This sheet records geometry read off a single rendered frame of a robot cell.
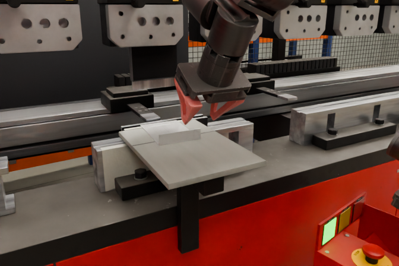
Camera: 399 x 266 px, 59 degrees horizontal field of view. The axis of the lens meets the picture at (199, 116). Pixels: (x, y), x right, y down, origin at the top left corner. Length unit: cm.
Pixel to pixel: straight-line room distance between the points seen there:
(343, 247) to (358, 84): 88
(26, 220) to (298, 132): 71
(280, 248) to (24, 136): 69
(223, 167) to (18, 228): 38
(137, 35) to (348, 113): 69
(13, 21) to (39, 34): 4
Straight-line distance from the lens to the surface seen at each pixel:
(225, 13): 48
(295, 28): 91
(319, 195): 97
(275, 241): 94
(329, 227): 80
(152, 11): 72
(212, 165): 59
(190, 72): 53
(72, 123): 99
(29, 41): 67
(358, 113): 118
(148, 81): 77
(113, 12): 69
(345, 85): 151
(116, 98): 95
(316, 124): 105
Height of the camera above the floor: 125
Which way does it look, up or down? 17 degrees down
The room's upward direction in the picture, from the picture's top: straight up
